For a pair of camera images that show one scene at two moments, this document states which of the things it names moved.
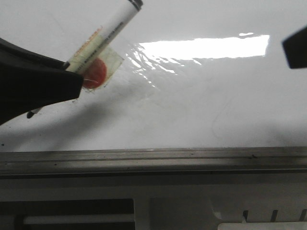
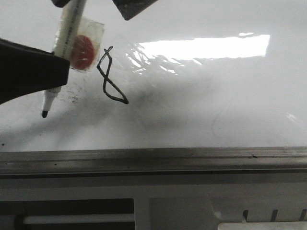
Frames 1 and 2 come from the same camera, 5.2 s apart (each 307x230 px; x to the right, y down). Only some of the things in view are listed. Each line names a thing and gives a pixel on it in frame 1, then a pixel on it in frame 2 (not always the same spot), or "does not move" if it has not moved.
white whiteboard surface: [195, 74] does not move
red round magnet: [95, 74] → [82, 52]
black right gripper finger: [295, 48] → [129, 8]
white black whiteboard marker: [94, 46] → [69, 23]
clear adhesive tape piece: [95, 63] → [79, 40]
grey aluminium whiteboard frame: [243, 161] does not move
